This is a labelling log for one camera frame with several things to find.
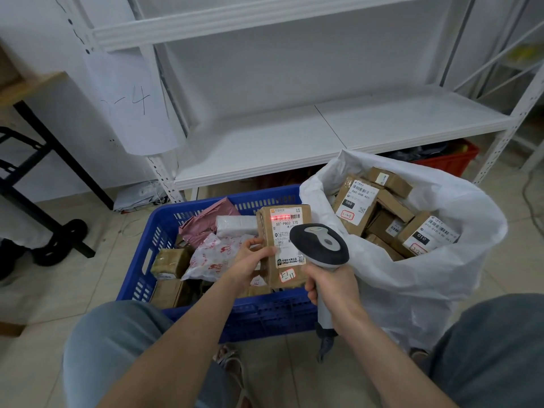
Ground white metal shelf rack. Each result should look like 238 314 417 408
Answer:
53 0 544 205
452 20 544 173

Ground white red-print mailer bag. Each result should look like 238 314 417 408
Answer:
181 232 258 283

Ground grey floor cable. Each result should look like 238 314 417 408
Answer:
521 169 544 234

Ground white paper sign sheet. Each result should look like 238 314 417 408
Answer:
83 50 179 156

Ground black scanner cable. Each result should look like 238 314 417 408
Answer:
315 329 339 364

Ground person's right forearm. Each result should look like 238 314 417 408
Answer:
339 309 460 408

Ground grey handheld barcode scanner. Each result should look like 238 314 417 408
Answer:
290 223 350 332

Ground brown packets on table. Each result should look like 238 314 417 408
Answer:
0 44 20 88

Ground blue plastic crate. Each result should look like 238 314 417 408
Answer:
116 184 320 344

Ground person's left hand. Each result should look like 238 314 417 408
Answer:
223 236 277 294

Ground person's left leg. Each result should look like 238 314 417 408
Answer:
62 300 239 408

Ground red plastic crate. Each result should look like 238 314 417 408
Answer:
410 139 480 177

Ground tall brown box handwritten sticker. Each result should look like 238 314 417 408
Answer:
256 204 313 290

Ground pink mailer bag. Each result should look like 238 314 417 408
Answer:
178 197 241 249

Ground pile of parcels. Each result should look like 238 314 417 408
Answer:
149 233 273 309

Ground yellow item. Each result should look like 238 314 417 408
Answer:
509 44 544 60

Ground person's right hand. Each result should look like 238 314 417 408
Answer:
302 263 368 334

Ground brown box red-outlined sticker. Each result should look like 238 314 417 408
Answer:
390 211 461 258

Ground grey plastic mailer bag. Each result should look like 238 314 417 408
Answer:
113 180 169 213

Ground white woven sack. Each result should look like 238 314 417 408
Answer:
299 149 509 351

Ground wooden folding table black legs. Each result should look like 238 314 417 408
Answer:
0 71 114 259

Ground person's left forearm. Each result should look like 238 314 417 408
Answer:
97 275 252 408

